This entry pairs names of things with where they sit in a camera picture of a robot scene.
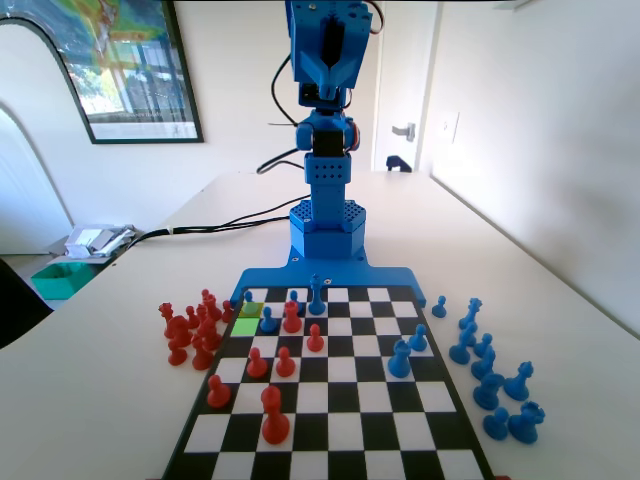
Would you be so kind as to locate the white light switch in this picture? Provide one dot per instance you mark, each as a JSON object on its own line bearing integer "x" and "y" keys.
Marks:
{"x": 450, "y": 127}

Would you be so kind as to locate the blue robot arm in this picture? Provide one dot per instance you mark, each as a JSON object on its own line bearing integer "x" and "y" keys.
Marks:
{"x": 327, "y": 175}

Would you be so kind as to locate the blue chess queen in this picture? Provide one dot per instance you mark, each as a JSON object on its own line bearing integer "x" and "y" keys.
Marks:
{"x": 518, "y": 385}

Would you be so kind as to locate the red chess pawn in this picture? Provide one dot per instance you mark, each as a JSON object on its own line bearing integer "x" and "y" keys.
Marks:
{"x": 285, "y": 365}
{"x": 256, "y": 365}
{"x": 218, "y": 394}
{"x": 314, "y": 340}
{"x": 205, "y": 294}
{"x": 227, "y": 311}
{"x": 192, "y": 317}

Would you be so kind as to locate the white arched panel black edge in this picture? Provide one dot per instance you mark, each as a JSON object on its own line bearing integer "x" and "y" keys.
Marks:
{"x": 30, "y": 75}

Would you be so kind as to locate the black framed poster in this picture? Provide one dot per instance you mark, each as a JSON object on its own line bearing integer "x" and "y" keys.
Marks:
{"x": 135, "y": 75}

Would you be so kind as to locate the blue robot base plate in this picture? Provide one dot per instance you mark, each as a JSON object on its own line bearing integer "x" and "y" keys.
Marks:
{"x": 280, "y": 277}

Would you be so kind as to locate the blue geared gripper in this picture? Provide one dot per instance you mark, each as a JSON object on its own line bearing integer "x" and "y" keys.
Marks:
{"x": 331, "y": 46}

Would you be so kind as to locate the red chess knight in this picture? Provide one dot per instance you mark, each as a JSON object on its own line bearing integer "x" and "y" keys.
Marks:
{"x": 179, "y": 331}
{"x": 209, "y": 335}

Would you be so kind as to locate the large red piece front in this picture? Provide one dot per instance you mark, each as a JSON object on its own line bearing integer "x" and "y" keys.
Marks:
{"x": 275, "y": 422}

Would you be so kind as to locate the black white chessboard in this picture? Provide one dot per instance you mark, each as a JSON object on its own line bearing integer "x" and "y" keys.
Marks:
{"x": 345, "y": 370}

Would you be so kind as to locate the blue chess pawn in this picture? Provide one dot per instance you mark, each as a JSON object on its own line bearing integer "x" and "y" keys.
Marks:
{"x": 248, "y": 296}
{"x": 439, "y": 307}
{"x": 483, "y": 346}
{"x": 496, "y": 425}
{"x": 268, "y": 322}
{"x": 296, "y": 296}
{"x": 417, "y": 340}

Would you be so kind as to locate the green plastic box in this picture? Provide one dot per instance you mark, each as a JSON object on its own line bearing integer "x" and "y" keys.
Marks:
{"x": 60, "y": 282}

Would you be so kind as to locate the tall blue piece back row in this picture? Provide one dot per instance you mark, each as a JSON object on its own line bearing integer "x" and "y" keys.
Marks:
{"x": 315, "y": 302}

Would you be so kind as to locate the red chess queen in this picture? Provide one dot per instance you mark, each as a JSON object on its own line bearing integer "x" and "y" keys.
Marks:
{"x": 166, "y": 312}

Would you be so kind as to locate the pile of papers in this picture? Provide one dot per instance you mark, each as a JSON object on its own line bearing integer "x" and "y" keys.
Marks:
{"x": 95, "y": 239}

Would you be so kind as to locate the blue table clamp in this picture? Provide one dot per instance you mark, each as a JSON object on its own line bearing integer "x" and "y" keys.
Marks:
{"x": 397, "y": 164}

